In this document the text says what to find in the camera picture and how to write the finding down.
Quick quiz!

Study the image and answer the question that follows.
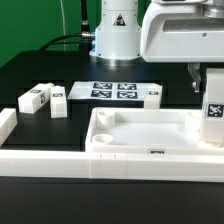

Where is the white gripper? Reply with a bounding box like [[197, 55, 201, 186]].
[[140, 1, 224, 92]]

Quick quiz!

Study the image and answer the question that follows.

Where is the white desk tabletop panel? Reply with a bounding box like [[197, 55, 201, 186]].
[[85, 107, 224, 156]]

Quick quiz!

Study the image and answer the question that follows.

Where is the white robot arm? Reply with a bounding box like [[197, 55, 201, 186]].
[[90, 0, 224, 89]]

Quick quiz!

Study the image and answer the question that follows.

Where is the white marker sheet with tags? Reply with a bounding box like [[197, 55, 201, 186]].
[[68, 81, 158, 101]]

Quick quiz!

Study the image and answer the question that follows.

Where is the white U-shaped obstacle fence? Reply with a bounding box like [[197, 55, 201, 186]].
[[0, 108, 224, 183]]

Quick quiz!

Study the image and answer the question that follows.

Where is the black cable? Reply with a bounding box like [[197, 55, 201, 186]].
[[39, 0, 98, 52]]

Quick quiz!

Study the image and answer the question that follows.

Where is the white thin cable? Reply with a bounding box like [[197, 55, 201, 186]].
[[59, 0, 66, 52]]

